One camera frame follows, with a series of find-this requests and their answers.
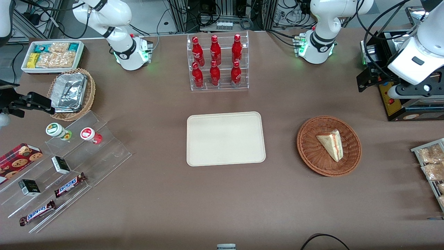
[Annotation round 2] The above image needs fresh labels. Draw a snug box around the red cola bottle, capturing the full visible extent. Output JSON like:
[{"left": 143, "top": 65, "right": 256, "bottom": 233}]
[
  {"left": 232, "top": 34, "right": 243, "bottom": 64},
  {"left": 192, "top": 36, "right": 205, "bottom": 67},
  {"left": 210, "top": 60, "right": 221, "bottom": 86},
  {"left": 231, "top": 61, "right": 242, "bottom": 87},
  {"left": 210, "top": 35, "right": 222, "bottom": 66},
  {"left": 192, "top": 62, "right": 204, "bottom": 88}
]

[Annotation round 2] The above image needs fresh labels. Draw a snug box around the black right wrist camera bracket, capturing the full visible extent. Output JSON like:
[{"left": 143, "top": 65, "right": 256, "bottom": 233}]
[{"left": 0, "top": 79, "right": 20, "bottom": 115}]

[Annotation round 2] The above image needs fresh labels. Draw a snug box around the round brown wicker basket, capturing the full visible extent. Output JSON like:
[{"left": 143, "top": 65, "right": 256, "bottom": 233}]
[{"left": 297, "top": 115, "right": 362, "bottom": 177}]

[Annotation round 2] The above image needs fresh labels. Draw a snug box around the triangular sandwich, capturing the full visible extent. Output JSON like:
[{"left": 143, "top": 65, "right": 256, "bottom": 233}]
[{"left": 316, "top": 130, "right": 344, "bottom": 163}]

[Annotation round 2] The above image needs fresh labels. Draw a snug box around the green lid cup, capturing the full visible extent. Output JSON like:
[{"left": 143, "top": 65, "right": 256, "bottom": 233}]
[{"left": 46, "top": 123, "right": 72, "bottom": 141}]

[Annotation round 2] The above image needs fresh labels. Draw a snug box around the red cookie box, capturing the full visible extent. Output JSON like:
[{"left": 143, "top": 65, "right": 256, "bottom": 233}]
[{"left": 0, "top": 143, "right": 43, "bottom": 184}]

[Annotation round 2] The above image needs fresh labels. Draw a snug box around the clear bag of crackers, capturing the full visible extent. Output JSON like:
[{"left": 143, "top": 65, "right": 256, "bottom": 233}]
[
  {"left": 36, "top": 52, "right": 58, "bottom": 68},
  {"left": 48, "top": 42, "right": 70, "bottom": 54},
  {"left": 55, "top": 51, "right": 76, "bottom": 68}
]

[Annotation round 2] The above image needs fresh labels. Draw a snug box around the red lid cup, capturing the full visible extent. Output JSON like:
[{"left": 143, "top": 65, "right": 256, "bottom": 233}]
[{"left": 80, "top": 127, "right": 103, "bottom": 144}]

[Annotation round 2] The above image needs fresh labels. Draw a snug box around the stack of foil trays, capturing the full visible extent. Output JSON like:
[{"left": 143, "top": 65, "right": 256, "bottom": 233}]
[{"left": 51, "top": 73, "right": 88, "bottom": 113}]

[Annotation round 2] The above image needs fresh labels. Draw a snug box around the light wicker basket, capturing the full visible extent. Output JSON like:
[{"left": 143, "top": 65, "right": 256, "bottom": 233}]
[{"left": 47, "top": 68, "right": 96, "bottom": 122}]

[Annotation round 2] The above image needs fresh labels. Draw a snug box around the beige rectangular tray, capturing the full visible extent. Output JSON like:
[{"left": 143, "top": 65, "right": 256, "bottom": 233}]
[{"left": 187, "top": 111, "right": 266, "bottom": 167}]

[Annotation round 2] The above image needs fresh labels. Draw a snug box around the clear acrylic bottle rack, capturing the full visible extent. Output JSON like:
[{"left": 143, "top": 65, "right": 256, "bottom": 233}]
[{"left": 187, "top": 31, "right": 249, "bottom": 91}]

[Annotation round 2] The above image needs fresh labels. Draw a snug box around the snickers bar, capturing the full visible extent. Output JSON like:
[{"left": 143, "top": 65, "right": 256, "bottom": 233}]
[
  {"left": 19, "top": 200, "right": 56, "bottom": 227},
  {"left": 54, "top": 173, "right": 87, "bottom": 198}
]

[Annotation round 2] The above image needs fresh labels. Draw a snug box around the black cable loop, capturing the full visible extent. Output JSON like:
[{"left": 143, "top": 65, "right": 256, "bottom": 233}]
[{"left": 300, "top": 233, "right": 351, "bottom": 250}]

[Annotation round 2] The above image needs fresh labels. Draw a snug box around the yellow snack packet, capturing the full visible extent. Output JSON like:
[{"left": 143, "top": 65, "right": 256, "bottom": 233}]
[{"left": 27, "top": 53, "right": 41, "bottom": 69}]

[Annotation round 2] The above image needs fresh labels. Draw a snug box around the white snack bin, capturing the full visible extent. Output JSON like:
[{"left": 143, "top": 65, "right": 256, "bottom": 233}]
[{"left": 21, "top": 40, "right": 85, "bottom": 74}]

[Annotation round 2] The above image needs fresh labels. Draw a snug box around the small black white box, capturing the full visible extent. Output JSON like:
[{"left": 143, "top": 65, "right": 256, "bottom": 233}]
[
  {"left": 51, "top": 156, "right": 71, "bottom": 175},
  {"left": 18, "top": 179, "right": 41, "bottom": 197}
]

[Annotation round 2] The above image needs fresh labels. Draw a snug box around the clear acrylic stepped display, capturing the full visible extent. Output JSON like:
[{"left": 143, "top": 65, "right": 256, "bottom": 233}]
[{"left": 0, "top": 110, "right": 132, "bottom": 234}]

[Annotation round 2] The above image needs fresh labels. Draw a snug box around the grey wire tray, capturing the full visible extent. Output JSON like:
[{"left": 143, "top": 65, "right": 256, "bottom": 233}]
[{"left": 411, "top": 138, "right": 444, "bottom": 213}]

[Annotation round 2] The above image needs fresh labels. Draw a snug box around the black aluminium frame rack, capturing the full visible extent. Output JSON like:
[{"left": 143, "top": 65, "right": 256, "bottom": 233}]
[{"left": 166, "top": 0, "right": 278, "bottom": 33}]

